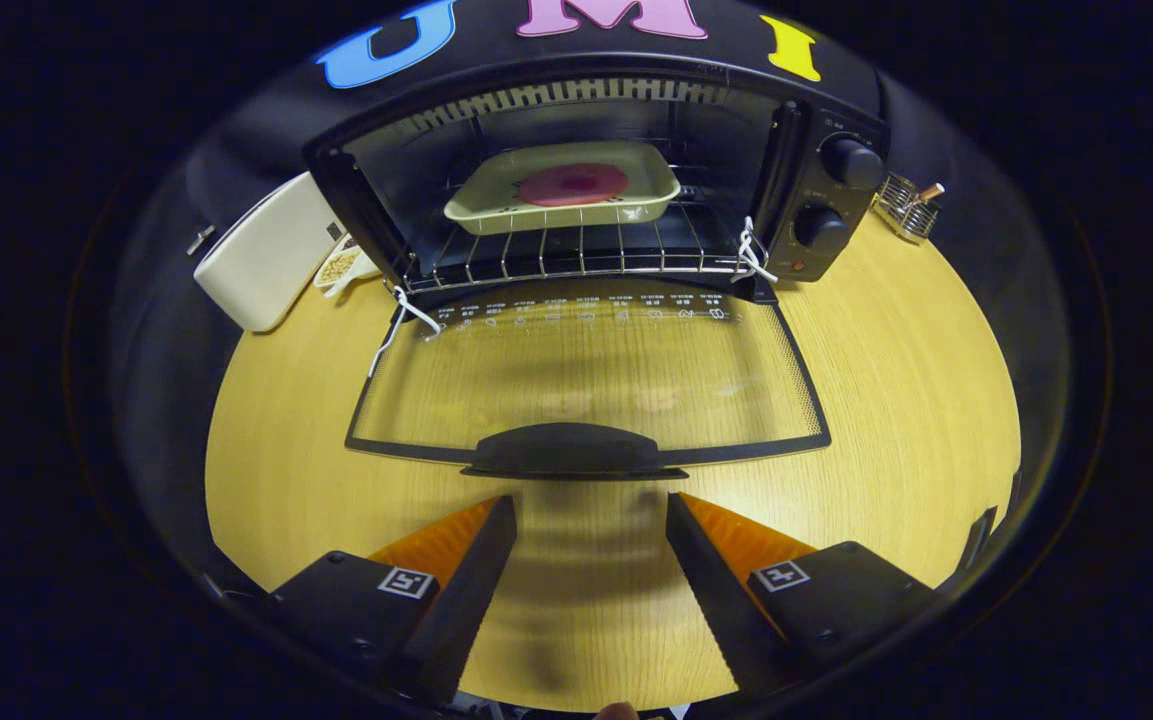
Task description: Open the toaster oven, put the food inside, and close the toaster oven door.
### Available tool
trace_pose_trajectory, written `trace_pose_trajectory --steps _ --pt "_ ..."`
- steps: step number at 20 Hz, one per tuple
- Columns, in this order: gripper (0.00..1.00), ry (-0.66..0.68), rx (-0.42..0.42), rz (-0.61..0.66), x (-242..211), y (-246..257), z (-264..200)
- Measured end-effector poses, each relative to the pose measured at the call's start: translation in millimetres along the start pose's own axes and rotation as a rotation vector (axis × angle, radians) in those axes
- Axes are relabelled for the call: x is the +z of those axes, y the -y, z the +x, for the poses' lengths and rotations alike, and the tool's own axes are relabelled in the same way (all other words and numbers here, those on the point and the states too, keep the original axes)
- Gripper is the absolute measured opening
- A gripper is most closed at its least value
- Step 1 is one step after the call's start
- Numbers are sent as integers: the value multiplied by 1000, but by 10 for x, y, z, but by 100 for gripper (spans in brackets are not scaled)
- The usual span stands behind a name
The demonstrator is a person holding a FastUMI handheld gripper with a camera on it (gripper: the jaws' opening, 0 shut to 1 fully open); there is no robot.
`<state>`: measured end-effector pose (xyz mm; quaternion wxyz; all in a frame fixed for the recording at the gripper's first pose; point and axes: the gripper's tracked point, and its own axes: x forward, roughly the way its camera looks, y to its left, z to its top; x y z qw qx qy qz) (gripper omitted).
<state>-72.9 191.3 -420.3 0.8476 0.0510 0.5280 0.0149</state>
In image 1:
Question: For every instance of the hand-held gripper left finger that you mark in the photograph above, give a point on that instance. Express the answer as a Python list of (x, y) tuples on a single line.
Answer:
[(471, 590)]

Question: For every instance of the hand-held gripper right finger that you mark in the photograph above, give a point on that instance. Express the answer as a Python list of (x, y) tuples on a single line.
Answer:
[(711, 590)]

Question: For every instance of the black toaster oven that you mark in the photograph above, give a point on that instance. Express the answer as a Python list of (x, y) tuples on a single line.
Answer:
[(836, 230)]

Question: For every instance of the cream square plate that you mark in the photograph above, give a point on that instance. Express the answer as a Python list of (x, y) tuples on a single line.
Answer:
[(476, 205)]

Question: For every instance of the pink ham slice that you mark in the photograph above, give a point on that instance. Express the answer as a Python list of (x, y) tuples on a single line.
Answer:
[(573, 185)]

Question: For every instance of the white bread toaster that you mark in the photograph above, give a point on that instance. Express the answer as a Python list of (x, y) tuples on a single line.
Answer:
[(261, 265)]

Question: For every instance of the black chair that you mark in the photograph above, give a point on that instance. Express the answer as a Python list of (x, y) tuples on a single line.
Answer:
[(976, 545)]

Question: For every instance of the white divided dish with beans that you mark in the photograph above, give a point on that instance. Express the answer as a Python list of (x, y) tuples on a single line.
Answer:
[(339, 268)]

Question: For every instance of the white cloth clip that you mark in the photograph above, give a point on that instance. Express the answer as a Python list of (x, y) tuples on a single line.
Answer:
[(200, 240)]

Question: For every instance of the black backdrop cloth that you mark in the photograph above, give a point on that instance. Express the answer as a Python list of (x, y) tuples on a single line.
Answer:
[(496, 42)]

